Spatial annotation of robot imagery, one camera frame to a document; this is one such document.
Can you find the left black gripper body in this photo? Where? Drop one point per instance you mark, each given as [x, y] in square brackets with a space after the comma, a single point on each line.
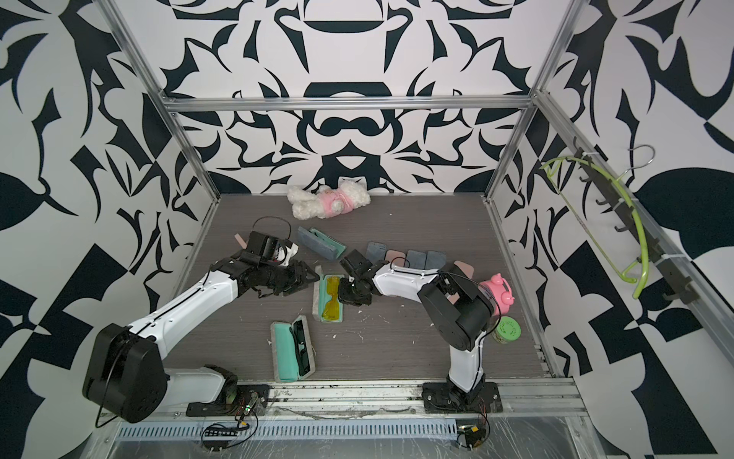
[287, 278]

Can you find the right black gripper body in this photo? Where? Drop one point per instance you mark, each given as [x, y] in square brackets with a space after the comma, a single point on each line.
[349, 292]

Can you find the teal case yellow glasses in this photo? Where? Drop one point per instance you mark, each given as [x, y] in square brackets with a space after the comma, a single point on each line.
[327, 308]

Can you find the grey case white glasses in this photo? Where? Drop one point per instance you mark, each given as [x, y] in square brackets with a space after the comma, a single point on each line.
[376, 252]

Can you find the pink case thin glasses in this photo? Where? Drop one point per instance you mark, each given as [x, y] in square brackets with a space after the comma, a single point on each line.
[395, 258]

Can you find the grey teal case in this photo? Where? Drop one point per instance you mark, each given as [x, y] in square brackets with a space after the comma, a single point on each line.
[320, 243]

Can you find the grey case black sunglasses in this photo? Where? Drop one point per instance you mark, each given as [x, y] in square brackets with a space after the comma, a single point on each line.
[435, 260]

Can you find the teal case black sunglasses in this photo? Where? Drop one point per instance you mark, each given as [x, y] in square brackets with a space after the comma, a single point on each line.
[293, 355]

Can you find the pink case purple glasses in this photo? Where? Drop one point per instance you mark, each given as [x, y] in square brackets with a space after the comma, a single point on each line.
[466, 269]

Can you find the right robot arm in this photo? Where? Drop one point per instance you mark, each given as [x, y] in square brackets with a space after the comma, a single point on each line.
[459, 308]

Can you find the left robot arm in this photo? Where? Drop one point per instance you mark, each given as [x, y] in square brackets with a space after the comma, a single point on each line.
[126, 374]

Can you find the pink case red glasses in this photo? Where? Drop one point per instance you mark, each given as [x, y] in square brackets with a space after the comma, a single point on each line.
[241, 241]

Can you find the white pink plush toy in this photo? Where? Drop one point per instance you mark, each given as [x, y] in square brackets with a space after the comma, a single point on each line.
[328, 203]

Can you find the pink alarm clock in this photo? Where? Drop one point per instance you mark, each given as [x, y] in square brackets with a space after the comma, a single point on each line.
[498, 289]

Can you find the green round tin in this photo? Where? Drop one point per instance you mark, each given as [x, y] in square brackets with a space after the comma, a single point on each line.
[508, 330]

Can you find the small black electronics box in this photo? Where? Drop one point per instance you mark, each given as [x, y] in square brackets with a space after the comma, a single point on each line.
[472, 437]

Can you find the green clothes hanger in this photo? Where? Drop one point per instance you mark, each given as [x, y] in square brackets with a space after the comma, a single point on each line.
[616, 249]

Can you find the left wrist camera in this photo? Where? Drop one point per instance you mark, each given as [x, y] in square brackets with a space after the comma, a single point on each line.
[285, 252]

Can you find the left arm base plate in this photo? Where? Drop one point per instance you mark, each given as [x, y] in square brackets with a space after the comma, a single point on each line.
[243, 399]

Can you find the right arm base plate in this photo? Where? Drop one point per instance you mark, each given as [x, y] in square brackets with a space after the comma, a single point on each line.
[445, 397]

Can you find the black connector with cables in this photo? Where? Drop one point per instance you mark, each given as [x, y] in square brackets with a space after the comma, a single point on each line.
[219, 432]

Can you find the black wall hook rack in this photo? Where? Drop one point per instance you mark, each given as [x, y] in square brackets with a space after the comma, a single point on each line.
[620, 200]

